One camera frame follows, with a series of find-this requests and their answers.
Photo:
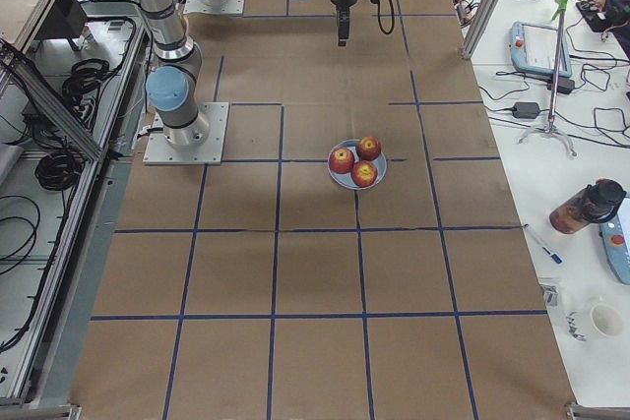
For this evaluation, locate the black power adapter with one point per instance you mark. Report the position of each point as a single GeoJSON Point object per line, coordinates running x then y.
{"type": "Point", "coordinates": [525, 110]}

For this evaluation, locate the red apple on plate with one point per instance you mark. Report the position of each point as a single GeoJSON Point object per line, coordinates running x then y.
{"type": "Point", "coordinates": [368, 148]}
{"type": "Point", "coordinates": [364, 174]}
{"type": "Point", "coordinates": [341, 160]}

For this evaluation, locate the light blue plate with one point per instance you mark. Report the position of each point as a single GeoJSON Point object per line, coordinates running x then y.
{"type": "Point", "coordinates": [344, 179]}

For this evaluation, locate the red apple front on plate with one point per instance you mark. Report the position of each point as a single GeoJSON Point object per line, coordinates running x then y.
{"type": "Point", "coordinates": [364, 174]}

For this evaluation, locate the white blue pen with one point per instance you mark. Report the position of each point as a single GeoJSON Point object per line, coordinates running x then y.
{"type": "Point", "coordinates": [548, 251]}

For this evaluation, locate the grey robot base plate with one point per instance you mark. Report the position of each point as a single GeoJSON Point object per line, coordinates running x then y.
{"type": "Point", "coordinates": [202, 142]}

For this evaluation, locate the red apple top on plate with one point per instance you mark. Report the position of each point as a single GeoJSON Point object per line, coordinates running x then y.
{"type": "Point", "coordinates": [368, 148]}

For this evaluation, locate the silver tripod stand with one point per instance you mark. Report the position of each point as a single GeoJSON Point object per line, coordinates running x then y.
{"type": "Point", "coordinates": [550, 130]}

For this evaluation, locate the teach pendant tablet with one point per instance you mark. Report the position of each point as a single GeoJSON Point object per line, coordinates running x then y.
{"type": "Point", "coordinates": [533, 48]}

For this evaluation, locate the red apple left on plate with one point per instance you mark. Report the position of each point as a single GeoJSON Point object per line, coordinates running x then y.
{"type": "Point", "coordinates": [341, 160]}

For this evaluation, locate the dark water bottle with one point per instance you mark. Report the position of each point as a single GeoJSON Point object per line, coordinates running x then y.
{"type": "Point", "coordinates": [596, 203]}

